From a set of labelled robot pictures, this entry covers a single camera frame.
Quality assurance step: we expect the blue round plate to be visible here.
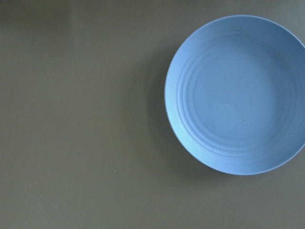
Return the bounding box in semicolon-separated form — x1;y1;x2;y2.
164;15;305;176

